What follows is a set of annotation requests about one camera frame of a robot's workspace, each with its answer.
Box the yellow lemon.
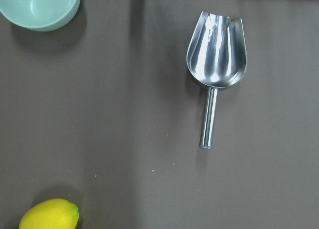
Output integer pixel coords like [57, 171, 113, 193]
[18, 199, 80, 229]

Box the metal ice scoop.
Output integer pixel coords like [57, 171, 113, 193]
[186, 11, 247, 149]

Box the mint green bowl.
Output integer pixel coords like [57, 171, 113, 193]
[0, 0, 80, 32]

